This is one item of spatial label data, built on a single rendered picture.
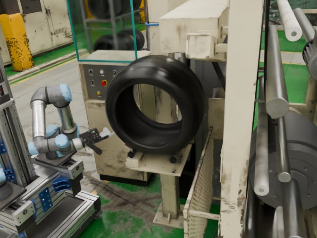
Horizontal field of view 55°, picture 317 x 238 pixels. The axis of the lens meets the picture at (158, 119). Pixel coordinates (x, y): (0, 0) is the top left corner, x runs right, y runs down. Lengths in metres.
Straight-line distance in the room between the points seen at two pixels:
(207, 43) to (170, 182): 1.52
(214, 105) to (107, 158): 1.44
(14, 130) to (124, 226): 1.21
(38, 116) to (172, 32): 1.00
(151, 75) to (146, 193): 1.63
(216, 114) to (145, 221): 1.24
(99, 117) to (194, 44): 1.80
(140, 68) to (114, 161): 1.52
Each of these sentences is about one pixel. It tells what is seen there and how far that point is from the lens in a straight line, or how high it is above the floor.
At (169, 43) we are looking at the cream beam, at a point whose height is 1.68.
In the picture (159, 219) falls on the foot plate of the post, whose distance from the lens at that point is 2.78.
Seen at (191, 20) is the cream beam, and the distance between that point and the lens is 1.29.
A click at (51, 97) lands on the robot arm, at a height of 1.27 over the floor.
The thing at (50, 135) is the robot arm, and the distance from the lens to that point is 2.35.
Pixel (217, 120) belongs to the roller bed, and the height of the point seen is 1.05.
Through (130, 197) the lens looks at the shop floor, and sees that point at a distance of 3.04.
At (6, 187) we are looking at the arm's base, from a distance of 2.20.
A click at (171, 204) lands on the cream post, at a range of 2.65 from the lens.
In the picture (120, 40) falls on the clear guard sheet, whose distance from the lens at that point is 2.53.
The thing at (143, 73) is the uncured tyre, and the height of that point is 1.45.
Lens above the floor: 1.99
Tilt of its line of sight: 27 degrees down
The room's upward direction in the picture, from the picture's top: 4 degrees counter-clockwise
